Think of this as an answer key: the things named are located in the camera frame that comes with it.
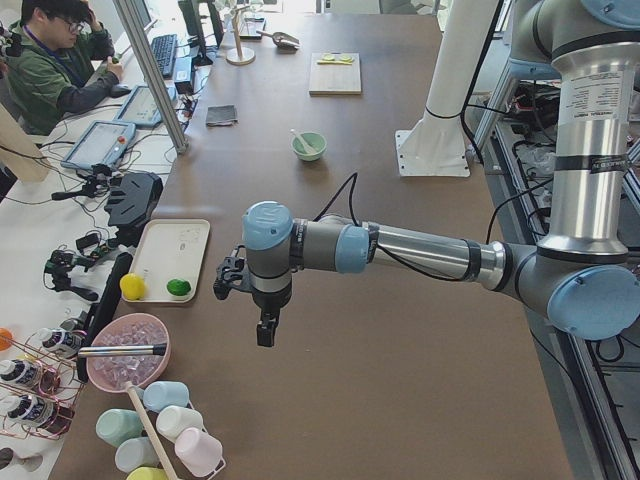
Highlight aluminium frame post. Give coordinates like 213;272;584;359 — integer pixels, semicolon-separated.
113;0;189;155

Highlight blue plastic cup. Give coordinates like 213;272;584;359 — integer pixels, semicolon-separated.
143;381;190;413

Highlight steel scoop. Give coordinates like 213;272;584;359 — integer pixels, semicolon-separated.
257;30;300;49

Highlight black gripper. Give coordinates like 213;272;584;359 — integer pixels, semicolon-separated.
252;287;292;347

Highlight white camera pillar base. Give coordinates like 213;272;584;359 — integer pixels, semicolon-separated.
395;0;502;178

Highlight mint plastic cup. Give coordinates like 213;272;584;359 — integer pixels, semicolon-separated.
95;409;144;447

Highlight black keyboard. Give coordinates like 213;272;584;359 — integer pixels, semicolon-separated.
150;34;178;78

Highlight pink plastic cup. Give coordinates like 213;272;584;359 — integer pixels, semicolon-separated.
174;427;226;478

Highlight yellow plastic knife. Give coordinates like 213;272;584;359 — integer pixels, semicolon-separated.
316;57;354;65

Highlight steel tongs on bowl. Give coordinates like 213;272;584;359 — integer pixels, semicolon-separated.
77;343;168;358

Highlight bamboo cutting board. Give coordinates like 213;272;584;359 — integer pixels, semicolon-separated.
308;52;362;96

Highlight yellow plastic cup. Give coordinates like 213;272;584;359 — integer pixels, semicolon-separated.
126;466;168;480

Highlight upper teach pendant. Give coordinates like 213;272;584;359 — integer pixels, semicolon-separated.
114;85;162;129

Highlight teach pendant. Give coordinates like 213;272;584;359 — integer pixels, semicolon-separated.
114;85;162;129
61;121;136;171

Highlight black monitor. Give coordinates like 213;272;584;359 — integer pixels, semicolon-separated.
178;0;224;66

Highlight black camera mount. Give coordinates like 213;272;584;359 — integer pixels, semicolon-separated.
213;244;252;300

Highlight seated person green jacket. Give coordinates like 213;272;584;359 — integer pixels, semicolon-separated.
7;0;123;136

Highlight yellow lemon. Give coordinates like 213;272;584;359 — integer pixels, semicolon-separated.
119;273;146;301

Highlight white plastic cup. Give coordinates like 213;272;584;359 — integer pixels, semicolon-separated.
156;405;204;442

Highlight lower teach pendant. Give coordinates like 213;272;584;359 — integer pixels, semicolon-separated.
61;121;136;171

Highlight copper wire bottle rack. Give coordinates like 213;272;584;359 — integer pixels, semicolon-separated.
1;334;84;440

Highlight wooden cup rack pole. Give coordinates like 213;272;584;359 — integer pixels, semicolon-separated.
125;382;179;480

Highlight white ceramic spoon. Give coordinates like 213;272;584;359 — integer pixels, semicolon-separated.
290;129;316;155

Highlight mint green bowl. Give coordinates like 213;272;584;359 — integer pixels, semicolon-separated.
291;132;327;162

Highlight cream rabbit tray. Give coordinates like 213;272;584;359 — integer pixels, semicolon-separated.
122;219;210;304

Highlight pale green plastic cup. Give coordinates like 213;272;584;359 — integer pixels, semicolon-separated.
115;437;160;473

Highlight green lime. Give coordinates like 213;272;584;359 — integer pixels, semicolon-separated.
166;278;192;297

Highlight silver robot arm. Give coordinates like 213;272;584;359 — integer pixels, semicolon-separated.
243;1;639;347

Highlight grey folded cloth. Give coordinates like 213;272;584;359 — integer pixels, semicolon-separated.
205;104;237;127

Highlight pink ribbed bowl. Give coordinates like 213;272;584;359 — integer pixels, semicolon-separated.
86;313;171;393

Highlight wooden mug tree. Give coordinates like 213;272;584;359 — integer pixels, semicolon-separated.
215;1;255;66

